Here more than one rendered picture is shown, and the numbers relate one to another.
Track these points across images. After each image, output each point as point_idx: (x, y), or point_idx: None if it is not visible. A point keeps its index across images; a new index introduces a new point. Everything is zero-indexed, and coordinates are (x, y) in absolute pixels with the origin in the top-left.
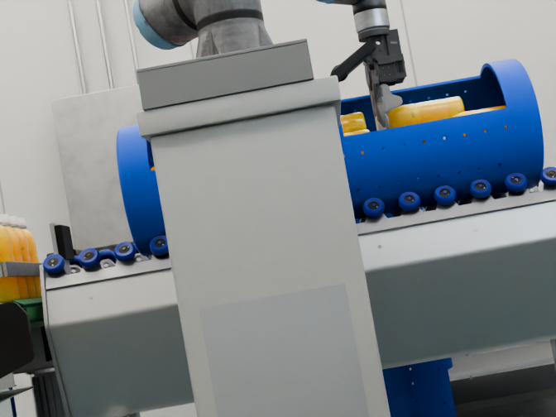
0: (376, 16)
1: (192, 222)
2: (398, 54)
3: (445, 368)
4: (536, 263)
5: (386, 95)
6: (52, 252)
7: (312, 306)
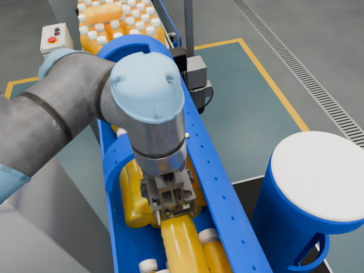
0: (134, 154)
1: None
2: (150, 205)
3: (279, 272)
4: None
5: (155, 206)
6: (168, 50)
7: None
